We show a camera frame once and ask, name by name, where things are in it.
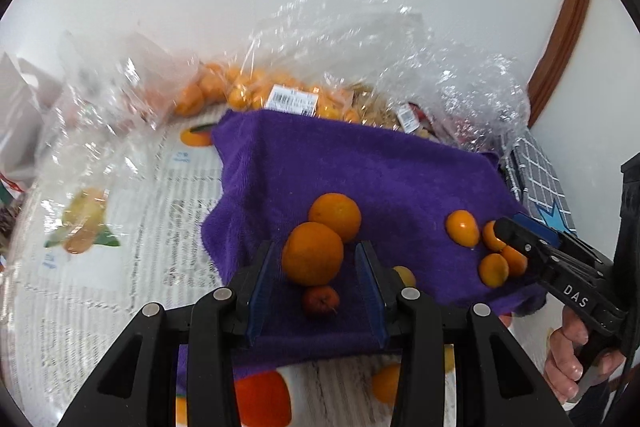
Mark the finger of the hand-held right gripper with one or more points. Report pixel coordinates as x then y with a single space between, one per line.
525 244
542 229

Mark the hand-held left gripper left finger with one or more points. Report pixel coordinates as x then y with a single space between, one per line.
257 297

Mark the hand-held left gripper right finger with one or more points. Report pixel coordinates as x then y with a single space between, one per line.
372 297

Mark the small orange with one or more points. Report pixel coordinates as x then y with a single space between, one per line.
515 262
461 228
493 270
490 238

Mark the small yellowish fruit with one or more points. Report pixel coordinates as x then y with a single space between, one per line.
406 276

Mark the small red fruit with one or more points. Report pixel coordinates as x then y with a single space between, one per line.
320 300

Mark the large orange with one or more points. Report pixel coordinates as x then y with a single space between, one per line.
312 254
336 213
386 382

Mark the clear plastic bag red fruits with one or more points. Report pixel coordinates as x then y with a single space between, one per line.
475 107

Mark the clear plastic bag brown fruits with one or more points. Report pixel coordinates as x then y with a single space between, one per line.
380 97

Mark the person's right hand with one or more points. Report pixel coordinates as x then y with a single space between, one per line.
565 357

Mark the grey checkered cloth blue star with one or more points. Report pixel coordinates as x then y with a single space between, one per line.
542 177

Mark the red tomato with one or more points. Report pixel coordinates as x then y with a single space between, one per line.
262 399

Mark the purple towel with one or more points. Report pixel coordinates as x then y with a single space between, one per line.
380 177

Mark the fruit-printed tablecloth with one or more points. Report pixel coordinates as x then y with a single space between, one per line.
125 307

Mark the clear plastic bag of oranges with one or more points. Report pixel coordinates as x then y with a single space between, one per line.
260 77

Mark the crumpled clear plastic bag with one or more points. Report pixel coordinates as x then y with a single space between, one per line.
115 97

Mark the brown wooden door frame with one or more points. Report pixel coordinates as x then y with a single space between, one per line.
565 32

